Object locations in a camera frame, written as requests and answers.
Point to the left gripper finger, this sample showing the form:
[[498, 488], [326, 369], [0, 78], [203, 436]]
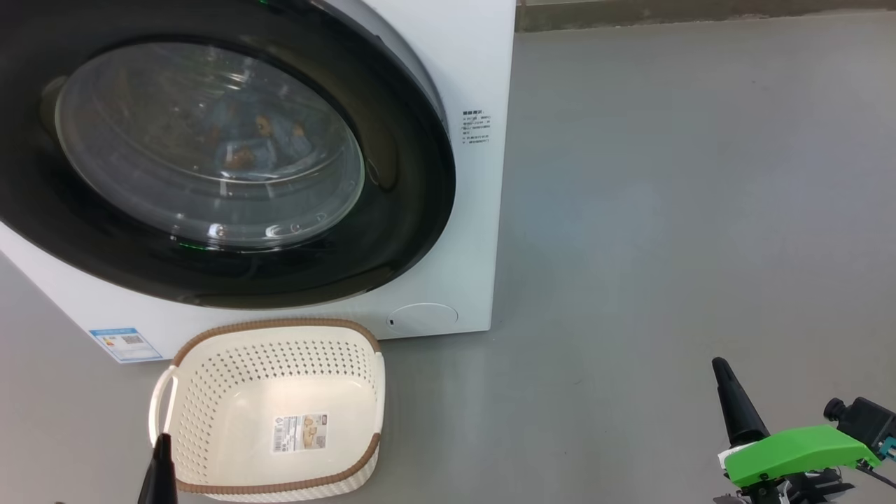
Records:
[[162, 483]]

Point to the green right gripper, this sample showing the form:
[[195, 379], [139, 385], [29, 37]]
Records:
[[798, 455]]

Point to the blue cartoon print garment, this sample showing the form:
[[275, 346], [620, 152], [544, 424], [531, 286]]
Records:
[[266, 143]]

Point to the black round washing machine door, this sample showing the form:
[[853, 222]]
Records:
[[406, 196]]

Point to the stainless steel washing machine drum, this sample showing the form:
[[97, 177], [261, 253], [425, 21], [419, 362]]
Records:
[[126, 126]]

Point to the white front-load washing machine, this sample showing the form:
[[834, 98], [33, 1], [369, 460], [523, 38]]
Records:
[[469, 56]]

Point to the white perforated laundry basket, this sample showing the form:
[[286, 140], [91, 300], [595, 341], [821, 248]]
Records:
[[210, 392]]

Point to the blue energy label sticker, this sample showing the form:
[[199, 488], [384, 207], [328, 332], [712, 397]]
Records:
[[126, 344]]

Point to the paper label in basket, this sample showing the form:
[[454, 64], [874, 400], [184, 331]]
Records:
[[299, 432]]

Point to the round white filter cover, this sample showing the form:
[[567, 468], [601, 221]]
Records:
[[423, 318]]

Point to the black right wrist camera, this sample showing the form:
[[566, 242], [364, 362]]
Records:
[[868, 423]]

